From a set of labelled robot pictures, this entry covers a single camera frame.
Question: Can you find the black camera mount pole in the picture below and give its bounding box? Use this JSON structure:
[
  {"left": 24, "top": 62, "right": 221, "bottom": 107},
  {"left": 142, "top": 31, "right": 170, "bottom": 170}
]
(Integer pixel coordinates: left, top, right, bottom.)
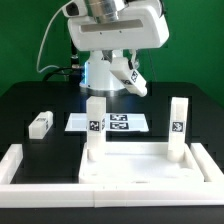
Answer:
[{"left": 69, "top": 44, "right": 82, "bottom": 84}]

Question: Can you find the marker tag sheet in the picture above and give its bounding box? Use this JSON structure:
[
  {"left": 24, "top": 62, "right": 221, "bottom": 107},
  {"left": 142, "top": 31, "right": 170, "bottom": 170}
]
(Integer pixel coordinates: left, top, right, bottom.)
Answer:
[{"left": 65, "top": 113, "right": 149, "bottom": 132}]

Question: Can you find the white desk tabletop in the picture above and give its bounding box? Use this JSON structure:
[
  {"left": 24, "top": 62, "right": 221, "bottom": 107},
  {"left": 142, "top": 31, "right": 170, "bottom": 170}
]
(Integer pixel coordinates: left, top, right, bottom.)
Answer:
[{"left": 79, "top": 142, "right": 204, "bottom": 184}]

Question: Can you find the white cable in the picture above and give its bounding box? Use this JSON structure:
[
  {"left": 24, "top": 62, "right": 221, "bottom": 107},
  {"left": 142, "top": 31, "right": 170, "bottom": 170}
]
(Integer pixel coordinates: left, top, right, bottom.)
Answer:
[{"left": 36, "top": 0, "right": 81, "bottom": 76}]

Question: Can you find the white U-shaped obstacle frame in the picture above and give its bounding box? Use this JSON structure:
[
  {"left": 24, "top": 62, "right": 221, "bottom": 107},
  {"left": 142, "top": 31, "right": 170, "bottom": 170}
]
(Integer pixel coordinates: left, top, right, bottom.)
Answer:
[{"left": 0, "top": 143, "right": 224, "bottom": 208}]

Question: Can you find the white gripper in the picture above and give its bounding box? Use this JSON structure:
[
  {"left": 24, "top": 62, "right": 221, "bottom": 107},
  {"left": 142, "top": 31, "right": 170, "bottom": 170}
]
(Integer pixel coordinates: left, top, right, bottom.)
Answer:
[{"left": 68, "top": 6, "right": 169, "bottom": 69}]

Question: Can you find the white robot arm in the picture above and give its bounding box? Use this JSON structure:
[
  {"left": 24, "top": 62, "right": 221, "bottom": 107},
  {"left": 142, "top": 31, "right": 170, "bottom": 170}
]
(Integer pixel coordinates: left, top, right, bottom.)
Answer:
[{"left": 63, "top": 0, "right": 169, "bottom": 97}]

